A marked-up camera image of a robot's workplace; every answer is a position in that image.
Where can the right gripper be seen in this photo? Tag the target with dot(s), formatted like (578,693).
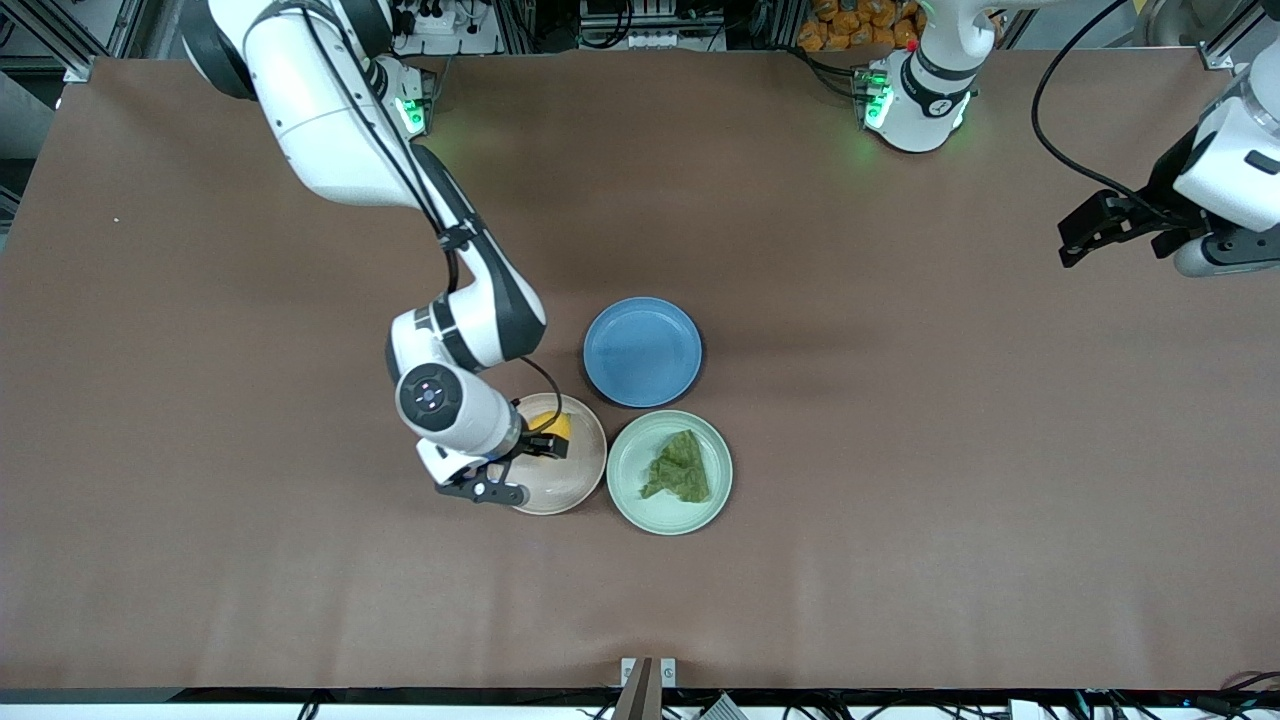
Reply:
(536,442)

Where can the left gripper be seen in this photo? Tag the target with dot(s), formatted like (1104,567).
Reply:
(1160,196)

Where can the yellow lemon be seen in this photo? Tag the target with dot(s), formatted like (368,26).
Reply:
(548,422)

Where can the green lettuce leaf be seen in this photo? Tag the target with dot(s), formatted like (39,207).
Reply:
(680,470)

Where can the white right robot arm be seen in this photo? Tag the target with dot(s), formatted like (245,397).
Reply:
(320,130)

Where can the pink plate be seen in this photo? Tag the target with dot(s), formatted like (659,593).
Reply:
(570,480)

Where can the green plate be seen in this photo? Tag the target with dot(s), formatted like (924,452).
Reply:
(640,510)

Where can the blue plate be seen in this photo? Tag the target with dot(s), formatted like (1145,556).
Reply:
(642,352)

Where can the grey round metal container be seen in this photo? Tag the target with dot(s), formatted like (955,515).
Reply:
(1190,20)

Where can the brown table cover sheet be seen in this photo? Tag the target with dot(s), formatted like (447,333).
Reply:
(300,600)

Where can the white power strip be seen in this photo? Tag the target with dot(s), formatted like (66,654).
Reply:
(440,30)

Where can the aluminium frame profile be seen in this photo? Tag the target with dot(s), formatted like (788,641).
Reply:
(1225,45)
(60,35)

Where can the metal bracket with post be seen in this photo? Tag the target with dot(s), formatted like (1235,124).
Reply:
(640,690)

